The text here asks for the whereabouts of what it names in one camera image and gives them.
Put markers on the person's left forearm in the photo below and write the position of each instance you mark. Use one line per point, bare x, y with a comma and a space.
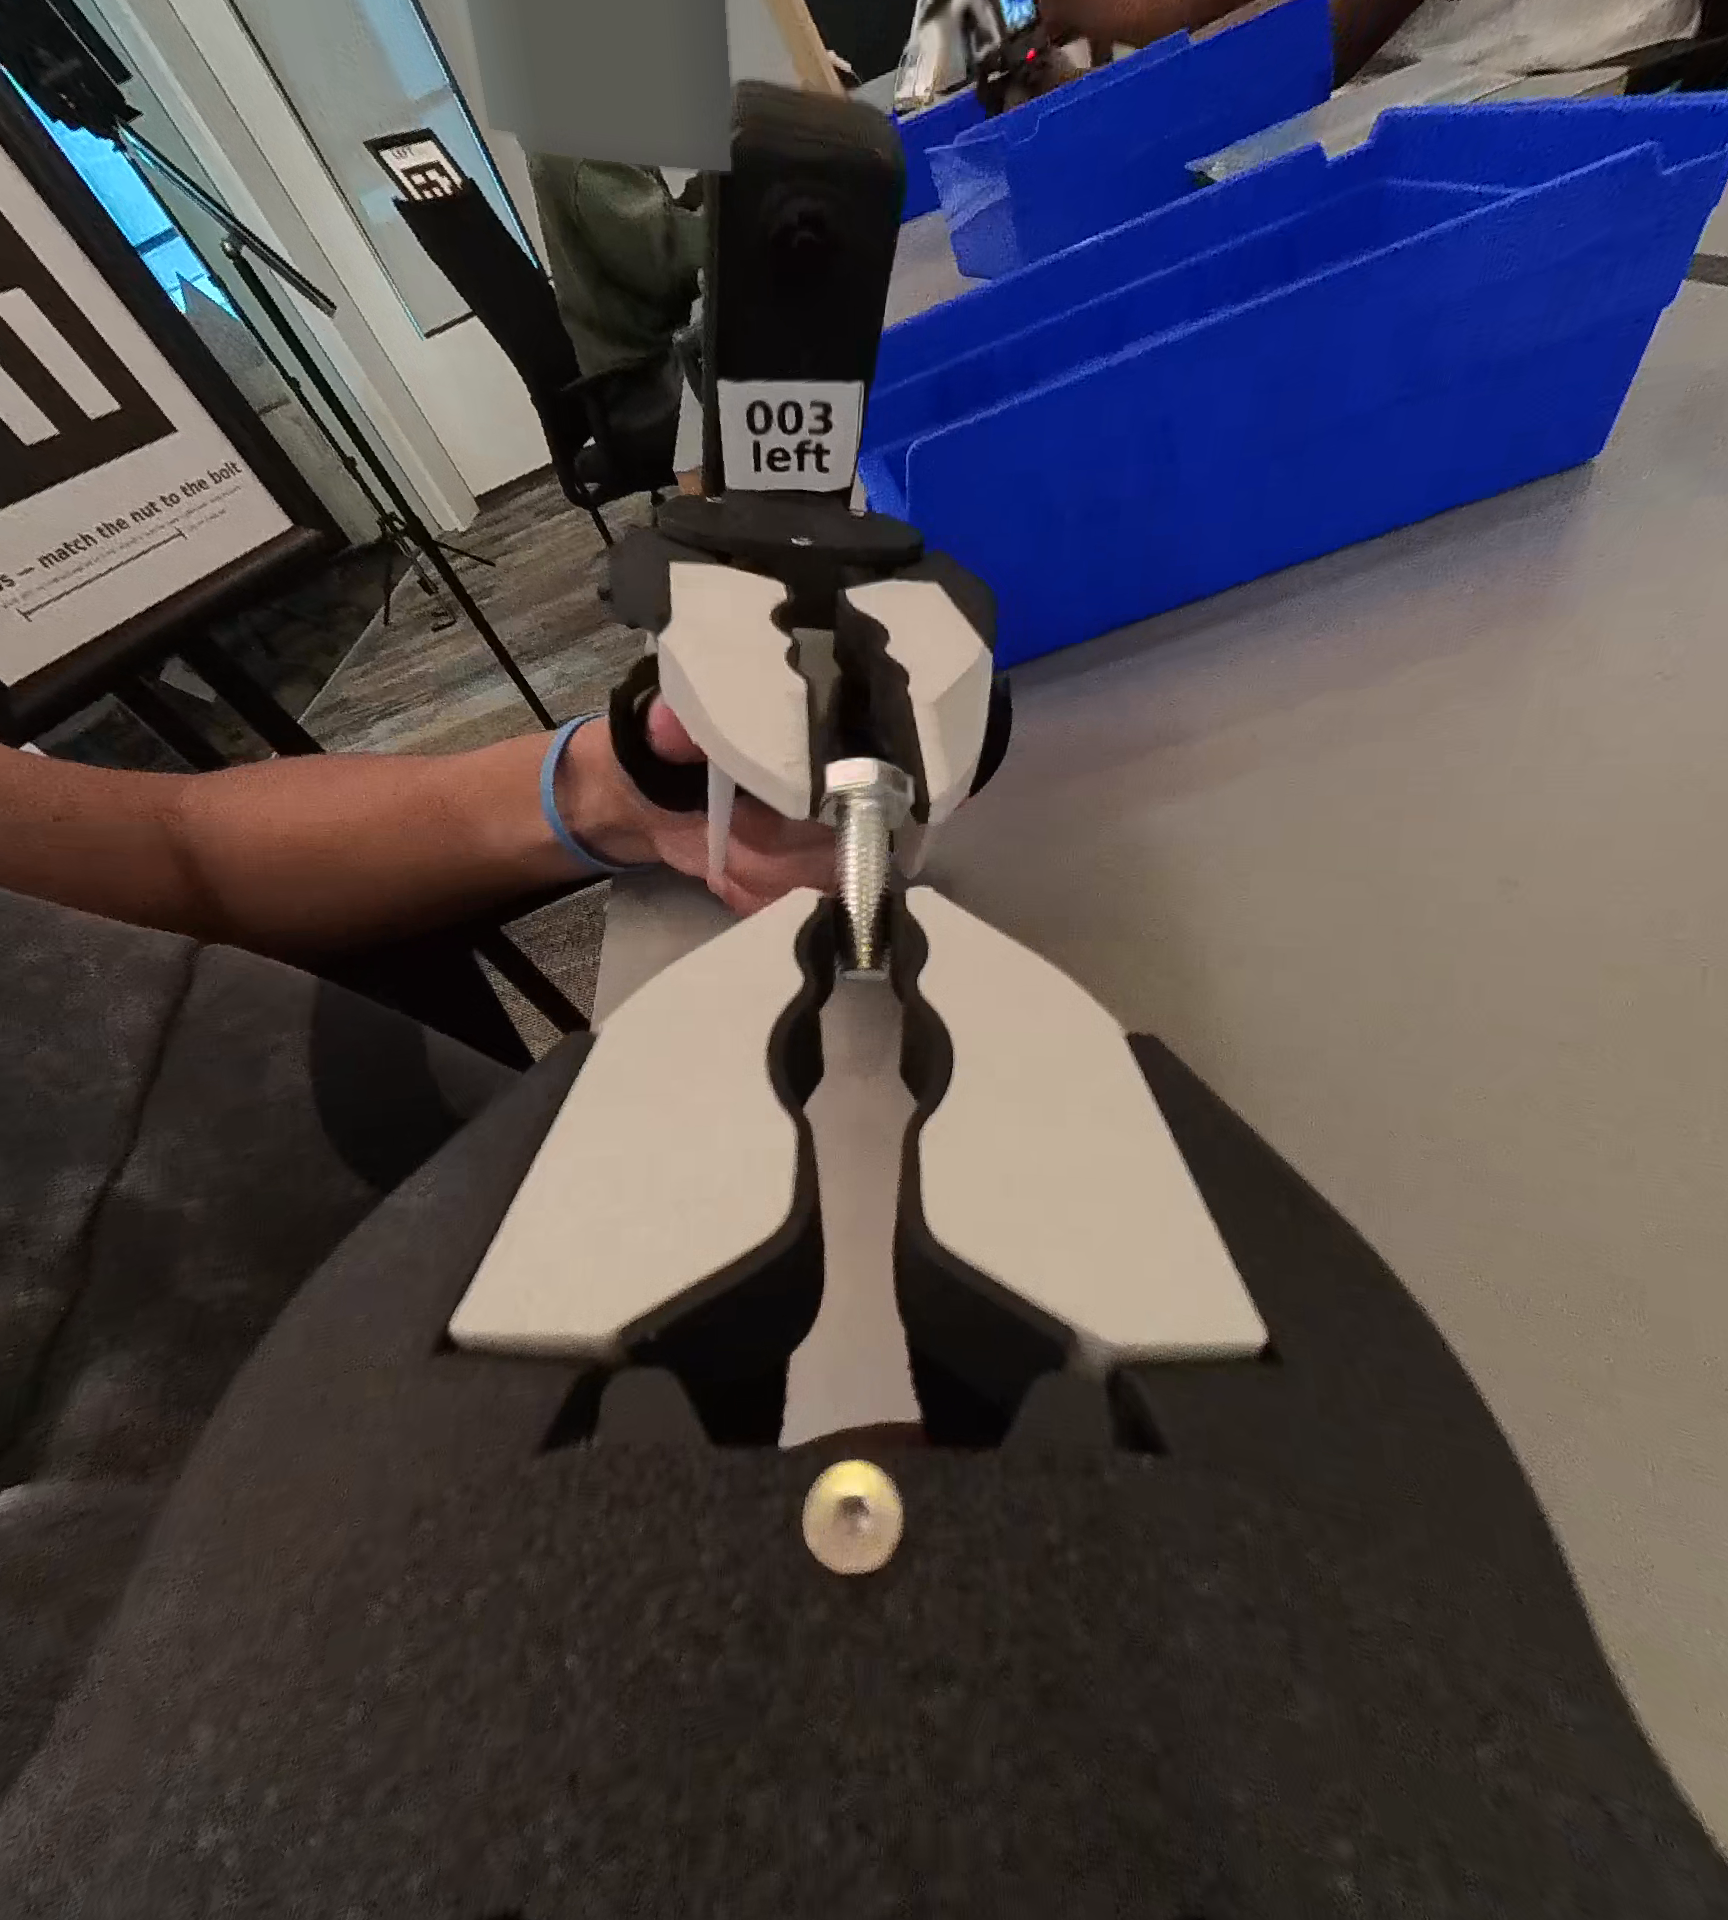
278, 840

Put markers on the blue wristband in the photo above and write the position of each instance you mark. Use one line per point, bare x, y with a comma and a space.
552, 795

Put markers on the blue plastic bin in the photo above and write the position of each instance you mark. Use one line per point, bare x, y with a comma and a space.
1255, 450
1134, 135
933, 150

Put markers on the framed marker sign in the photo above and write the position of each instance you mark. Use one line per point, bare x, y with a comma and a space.
84, 494

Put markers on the small marker sign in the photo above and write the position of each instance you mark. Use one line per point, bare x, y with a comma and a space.
422, 169

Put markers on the black office chair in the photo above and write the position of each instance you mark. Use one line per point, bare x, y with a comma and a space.
488, 301

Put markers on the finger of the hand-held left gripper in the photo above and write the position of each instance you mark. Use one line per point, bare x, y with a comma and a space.
729, 674
947, 674

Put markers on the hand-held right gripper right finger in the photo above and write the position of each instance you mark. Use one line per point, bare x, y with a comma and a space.
1075, 1170

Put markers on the document stand with black board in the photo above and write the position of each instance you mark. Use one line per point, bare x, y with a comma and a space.
816, 44

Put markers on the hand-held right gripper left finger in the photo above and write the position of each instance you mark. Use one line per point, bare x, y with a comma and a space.
655, 1170

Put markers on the person's left hand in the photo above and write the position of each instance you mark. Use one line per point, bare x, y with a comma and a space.
767, 862

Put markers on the small steel bolt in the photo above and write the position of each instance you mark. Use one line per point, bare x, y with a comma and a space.
860, 870

